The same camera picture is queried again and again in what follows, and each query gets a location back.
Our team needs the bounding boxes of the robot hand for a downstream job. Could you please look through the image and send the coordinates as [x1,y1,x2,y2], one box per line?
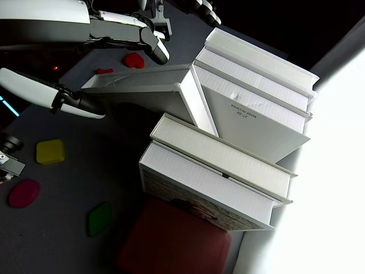
[0,0,171,120]
[195,0,222,26]

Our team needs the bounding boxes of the white book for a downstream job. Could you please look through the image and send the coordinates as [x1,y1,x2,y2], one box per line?
[194,47,318,112]
[204,27,319,96]
[149,112,299,201]
[81,64,217,136]
[193,63,314,164]

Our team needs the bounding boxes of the white book, pictured spine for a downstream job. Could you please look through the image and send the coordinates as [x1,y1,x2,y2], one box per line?
[204,27,319,96]

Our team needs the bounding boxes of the white book, building logo spine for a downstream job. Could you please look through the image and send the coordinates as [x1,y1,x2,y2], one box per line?
[194,47,318,112]

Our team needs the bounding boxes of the red heart block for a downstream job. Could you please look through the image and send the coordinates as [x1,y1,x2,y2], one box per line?
[123,53,145,70]

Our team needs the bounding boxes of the cyan light strip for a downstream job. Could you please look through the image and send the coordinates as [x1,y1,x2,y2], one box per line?
[0,95,21,117]

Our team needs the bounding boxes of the white book, FASHION spine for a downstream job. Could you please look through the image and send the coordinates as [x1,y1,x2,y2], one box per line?
[193,63,314,164]

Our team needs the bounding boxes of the yellow square block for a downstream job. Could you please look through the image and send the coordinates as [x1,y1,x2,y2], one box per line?
[36,139,66,166]

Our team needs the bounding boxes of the white book, lettered spine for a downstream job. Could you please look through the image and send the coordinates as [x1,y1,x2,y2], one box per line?
[149,112,299,201]

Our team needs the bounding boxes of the book with brick-pattern cover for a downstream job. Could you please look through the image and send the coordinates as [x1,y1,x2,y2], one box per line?
[139,141,277,232]

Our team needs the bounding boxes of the pink oval block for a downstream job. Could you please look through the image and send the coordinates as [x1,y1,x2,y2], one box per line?
[8,179,41,209]

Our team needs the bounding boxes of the green diamond block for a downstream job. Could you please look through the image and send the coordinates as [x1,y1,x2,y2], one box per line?
[87,201,113,237]

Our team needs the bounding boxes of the dark red rectangular box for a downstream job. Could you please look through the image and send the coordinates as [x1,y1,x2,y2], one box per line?
[115,198,232,274]

